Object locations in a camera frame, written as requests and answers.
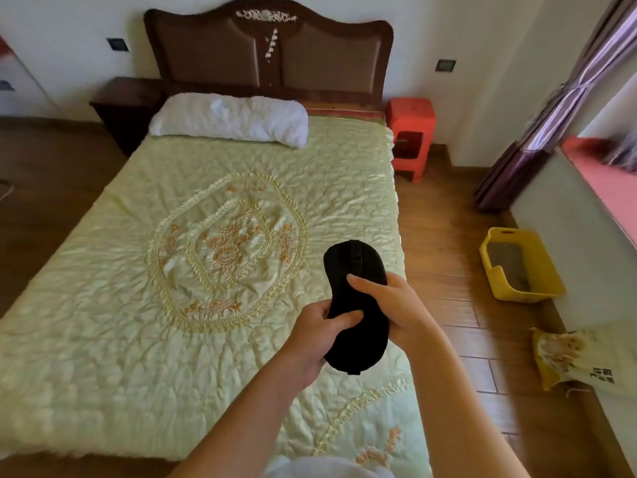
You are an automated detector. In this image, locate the person's right hand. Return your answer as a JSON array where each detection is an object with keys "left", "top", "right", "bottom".
[{"left": 346, "top": 272, "right": 439, "bottom": 350}]

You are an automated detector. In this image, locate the person's left hand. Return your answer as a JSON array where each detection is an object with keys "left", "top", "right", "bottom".
[{"left": 283, "top": 299, "right": 365, "bottom": 389}]

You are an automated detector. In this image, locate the black sleep eye mask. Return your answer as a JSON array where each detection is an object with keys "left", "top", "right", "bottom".
[{"left": 322, "top": 240, "right": 390, "bottom": 376}]

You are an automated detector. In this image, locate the person's left forearm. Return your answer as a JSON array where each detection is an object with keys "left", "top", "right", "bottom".
[{"left": 167, "top": 354, "right": 319, "bottom": 478}]

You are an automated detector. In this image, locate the person's right forearm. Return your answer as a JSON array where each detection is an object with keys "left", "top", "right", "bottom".
[{"left": 398, "top": 321, "right": 534, "bottom": 478}]

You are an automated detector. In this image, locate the pale yellow embroidered bedspread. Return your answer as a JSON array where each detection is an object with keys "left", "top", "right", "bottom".
[{"left": 0, "top": 116, "right": 433, "bottom": 478}]

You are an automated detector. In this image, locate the person's white shirt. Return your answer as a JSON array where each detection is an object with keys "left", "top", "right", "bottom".
[{"left": 264, "top": 455, "right": 364, "bottom": 478}]

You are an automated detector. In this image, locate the yellow plastic litter box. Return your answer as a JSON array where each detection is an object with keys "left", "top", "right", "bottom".
[{"left": 479, "top": 227, "right": 566, "bottom": 303}]

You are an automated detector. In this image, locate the red plastic stool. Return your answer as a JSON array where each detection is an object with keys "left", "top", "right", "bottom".
[{"left": 385, "top": 97, "right": 437, "bottom": 184}]

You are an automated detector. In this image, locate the white pillow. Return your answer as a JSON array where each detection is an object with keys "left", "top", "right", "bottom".
[{"left": 148, "top": 92, "right": 309, "bottom": 149}]

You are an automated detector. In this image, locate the yellow printed sack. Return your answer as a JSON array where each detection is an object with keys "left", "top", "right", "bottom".
[{"left": 531, "top": 324, "right": 637, "bottom": 400}]

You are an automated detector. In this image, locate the dark wooden padded headboard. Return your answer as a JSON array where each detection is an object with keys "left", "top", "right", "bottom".
[{"left": 143, "top": 0, "right": 395, "bottom": 109}]

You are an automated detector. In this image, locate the red window seat cushion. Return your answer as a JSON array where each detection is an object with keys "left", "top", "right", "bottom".
[{"left": 561, "top": 135, "right": 637, "bottom": 247}]

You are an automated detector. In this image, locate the purple curtain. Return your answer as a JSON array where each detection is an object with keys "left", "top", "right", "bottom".
[{"left": 473, "top": 0, "right": 637, "bottom": 214}]

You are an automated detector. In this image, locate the dark wooden nightstand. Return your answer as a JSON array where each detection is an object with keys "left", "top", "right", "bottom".
[{"left": 89, "top": 77, "right": 167, "bottom": 157}]

